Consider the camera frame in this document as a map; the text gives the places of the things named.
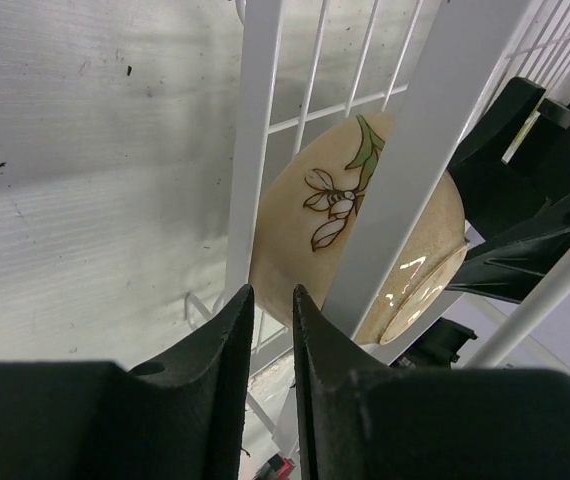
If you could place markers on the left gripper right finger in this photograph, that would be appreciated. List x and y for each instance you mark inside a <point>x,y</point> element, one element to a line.
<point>361,419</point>

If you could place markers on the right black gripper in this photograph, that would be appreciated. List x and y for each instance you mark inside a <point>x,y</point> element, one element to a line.
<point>521,208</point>

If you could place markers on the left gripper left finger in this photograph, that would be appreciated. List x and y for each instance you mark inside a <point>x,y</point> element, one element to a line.
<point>178,415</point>

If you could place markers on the white wire dish rack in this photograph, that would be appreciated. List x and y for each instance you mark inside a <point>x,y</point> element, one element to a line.
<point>403,160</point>

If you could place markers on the beige bowl with drawing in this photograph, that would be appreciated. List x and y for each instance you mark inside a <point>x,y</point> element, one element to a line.
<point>306,216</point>

